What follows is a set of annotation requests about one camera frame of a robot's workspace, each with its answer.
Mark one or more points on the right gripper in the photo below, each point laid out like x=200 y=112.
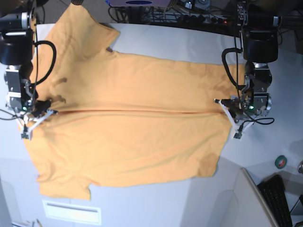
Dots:
x=41 y=108

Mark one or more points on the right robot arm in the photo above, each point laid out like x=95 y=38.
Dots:
x=17 y=49

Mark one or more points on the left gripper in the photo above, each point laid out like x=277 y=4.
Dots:
x=234 y=108

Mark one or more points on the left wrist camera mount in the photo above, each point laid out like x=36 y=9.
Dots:
x=237 y=130

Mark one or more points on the white partition panel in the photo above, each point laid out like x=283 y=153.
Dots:
x=226 y=200

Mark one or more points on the black keyboard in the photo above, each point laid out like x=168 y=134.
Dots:
x=273 y=191

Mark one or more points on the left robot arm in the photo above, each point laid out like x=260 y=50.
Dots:
x=259 y=47

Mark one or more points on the green tape roll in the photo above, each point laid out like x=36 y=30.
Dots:
x=280 y=162

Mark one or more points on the orange t-shirt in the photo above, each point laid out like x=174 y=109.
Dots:
x=123 y=119

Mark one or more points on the white table slot plate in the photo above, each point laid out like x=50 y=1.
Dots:
x=72 y=213

